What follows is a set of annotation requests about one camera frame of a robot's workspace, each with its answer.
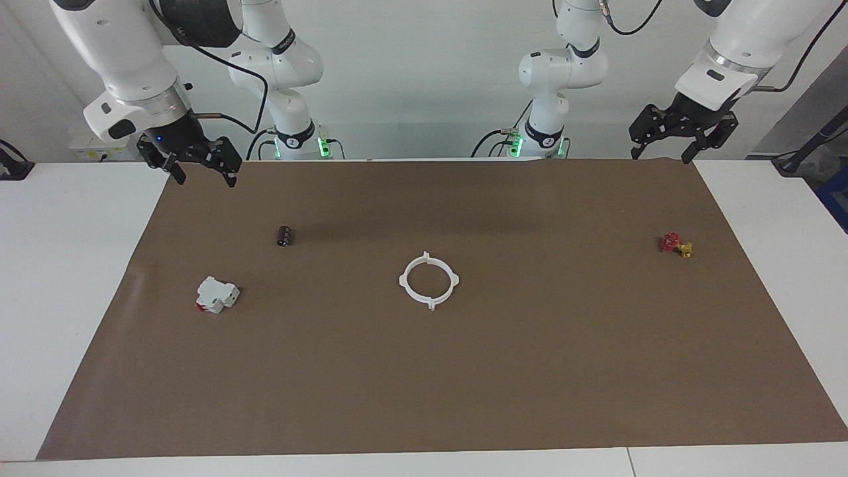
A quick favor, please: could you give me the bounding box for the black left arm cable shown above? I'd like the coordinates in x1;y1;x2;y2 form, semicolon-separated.
600;0;848;91

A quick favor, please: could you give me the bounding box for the white circuit breaker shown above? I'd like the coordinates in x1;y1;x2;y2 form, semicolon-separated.
195;276;240;315

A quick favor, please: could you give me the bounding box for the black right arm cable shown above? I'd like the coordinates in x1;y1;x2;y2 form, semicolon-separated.
149;0;270;133

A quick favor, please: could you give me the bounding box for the white half-ring pipe clamp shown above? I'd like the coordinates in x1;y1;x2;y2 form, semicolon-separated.
399;252;433;312
424;252;460;312

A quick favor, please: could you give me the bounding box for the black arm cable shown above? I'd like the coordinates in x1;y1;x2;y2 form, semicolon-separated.
600;0;848;91
149;0;270;133

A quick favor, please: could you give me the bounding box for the black table clamp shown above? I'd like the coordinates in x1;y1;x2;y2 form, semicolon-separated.
0;139;35;181

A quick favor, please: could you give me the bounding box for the red-handled brass valve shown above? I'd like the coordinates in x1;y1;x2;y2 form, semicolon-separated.
658;232;694;259

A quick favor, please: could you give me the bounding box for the white power strip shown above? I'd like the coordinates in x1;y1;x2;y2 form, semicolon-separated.
68;127;143;162

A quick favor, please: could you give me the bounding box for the black base cable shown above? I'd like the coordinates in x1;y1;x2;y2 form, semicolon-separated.
245;128;276;161
470;99;532;160

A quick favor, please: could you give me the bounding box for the black stand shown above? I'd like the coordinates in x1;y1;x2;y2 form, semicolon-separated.
772;109;848;176

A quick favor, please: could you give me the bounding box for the brown table mat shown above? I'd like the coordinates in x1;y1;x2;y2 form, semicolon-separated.
36;158;848;461

